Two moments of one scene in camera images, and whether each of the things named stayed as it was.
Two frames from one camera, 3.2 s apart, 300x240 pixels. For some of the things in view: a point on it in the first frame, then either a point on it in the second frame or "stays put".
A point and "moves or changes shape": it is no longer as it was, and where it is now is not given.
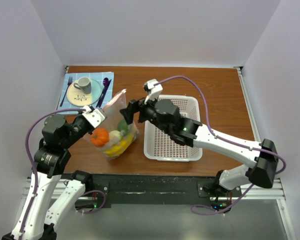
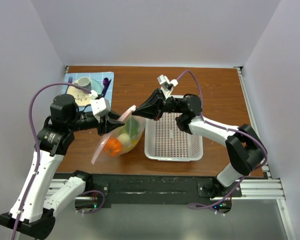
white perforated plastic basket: (159, 145) stays put
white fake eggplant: (115, 136) -> (124, 138)
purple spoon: (105, 83) stays put
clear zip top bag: (113, 134) moves or changes shape
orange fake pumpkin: (100, 137) -> (113, 146)
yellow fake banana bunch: (120, 146) -> (134, 141)
